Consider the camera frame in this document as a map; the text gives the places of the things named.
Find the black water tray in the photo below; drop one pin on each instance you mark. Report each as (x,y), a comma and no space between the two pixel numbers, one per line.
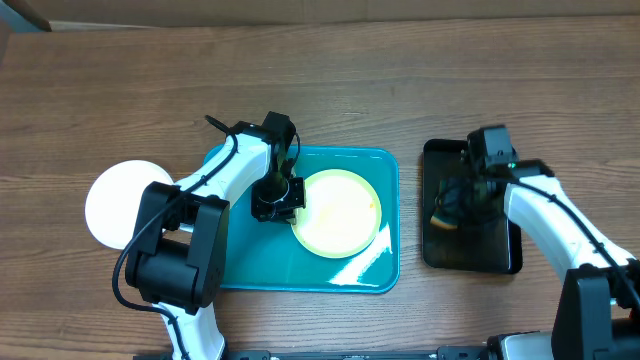
(493,247)

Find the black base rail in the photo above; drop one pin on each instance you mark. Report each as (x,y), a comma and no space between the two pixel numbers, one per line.
(442,353)

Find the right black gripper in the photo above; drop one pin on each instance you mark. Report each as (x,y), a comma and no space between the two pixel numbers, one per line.
(454,204)

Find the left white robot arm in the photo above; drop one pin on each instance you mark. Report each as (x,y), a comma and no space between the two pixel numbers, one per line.
(174,264)

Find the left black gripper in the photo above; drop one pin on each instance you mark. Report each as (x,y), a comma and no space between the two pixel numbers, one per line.
(282,214)

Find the white plate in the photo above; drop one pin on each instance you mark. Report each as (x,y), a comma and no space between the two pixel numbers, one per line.
(113,201)

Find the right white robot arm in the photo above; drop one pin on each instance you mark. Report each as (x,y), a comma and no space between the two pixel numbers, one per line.
(598,311)

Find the teal plastic tray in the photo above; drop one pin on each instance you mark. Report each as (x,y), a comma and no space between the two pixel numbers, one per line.
(267,256)

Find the green and yellow sponge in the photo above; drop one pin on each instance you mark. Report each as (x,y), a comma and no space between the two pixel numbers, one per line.
(447,213)

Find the green rimmed plate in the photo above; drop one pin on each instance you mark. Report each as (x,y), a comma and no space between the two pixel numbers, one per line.
(342,214)

